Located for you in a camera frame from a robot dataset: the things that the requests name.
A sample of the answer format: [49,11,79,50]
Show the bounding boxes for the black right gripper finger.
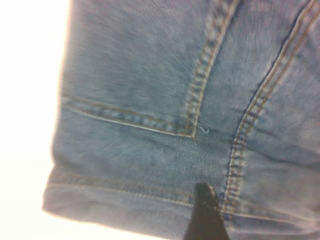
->
[184,182,231,240]

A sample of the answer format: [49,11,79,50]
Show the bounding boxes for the blue denim kids pants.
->
[41,0,320,240]

